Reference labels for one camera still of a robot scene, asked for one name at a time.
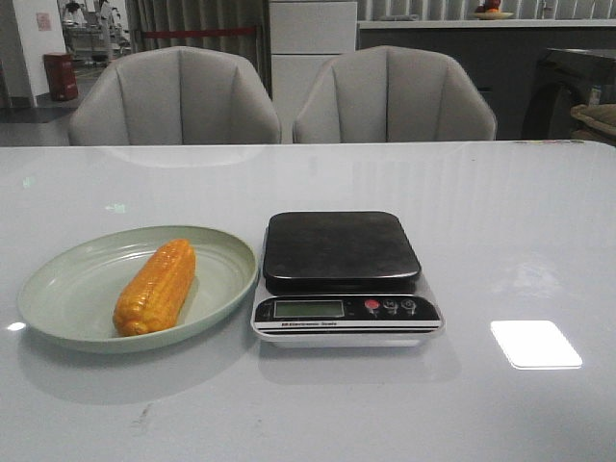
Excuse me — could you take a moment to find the yellow corn cob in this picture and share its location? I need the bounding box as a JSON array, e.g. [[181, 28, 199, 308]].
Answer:
[[113, 239, 196, 337]]

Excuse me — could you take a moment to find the black silver kitchen scale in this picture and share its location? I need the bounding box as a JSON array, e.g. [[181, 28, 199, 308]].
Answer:
[[251, 211, 445, 347]]

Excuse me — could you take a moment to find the right grey armchair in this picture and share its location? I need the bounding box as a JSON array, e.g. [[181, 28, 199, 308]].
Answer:
[[293, 46, 497, 143]]

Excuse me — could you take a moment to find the grey armchair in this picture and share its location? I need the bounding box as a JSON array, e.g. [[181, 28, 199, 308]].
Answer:
[[293, 46, 497, 143], [68, 46, 281, 146]]

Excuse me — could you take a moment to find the left grey armchair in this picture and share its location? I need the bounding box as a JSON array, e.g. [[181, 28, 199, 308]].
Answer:
[[68, 46, 281, 146]]

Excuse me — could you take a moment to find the white cabinet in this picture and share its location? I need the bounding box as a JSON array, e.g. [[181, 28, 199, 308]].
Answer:
[[269, 1, 357, 143]]

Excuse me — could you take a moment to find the light green plate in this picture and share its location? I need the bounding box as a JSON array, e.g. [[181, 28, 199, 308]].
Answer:
[[17, 225, 259, 354]]

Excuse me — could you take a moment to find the red barrier tape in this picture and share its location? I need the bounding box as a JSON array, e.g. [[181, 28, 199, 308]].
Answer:
[[141, 26, 259, 39]]

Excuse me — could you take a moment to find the grey counter with white top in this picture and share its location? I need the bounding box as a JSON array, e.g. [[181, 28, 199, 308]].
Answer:
[[358, 19, 615, 140]]

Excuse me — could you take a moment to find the fruit plate on counter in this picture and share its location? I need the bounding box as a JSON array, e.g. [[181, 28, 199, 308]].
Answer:
[[468, 0, 514, 20]]

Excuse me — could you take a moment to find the red trash bin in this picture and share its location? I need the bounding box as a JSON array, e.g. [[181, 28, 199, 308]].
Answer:
[[43, 52, 78, 101]]

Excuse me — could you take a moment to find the dark appliance at right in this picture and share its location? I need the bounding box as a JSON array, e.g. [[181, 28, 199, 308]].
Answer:
[[521, 48, 615, 140]]

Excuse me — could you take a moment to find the beige cushion at right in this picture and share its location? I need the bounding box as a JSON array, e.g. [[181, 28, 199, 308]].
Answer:
[[570, 103, 616, 146]]

